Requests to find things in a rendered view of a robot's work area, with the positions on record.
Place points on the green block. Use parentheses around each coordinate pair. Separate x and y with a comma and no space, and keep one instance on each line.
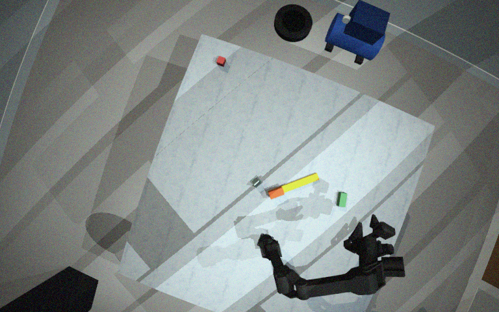
(341,201)

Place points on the small red block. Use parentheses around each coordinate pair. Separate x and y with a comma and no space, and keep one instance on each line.
(221,61)

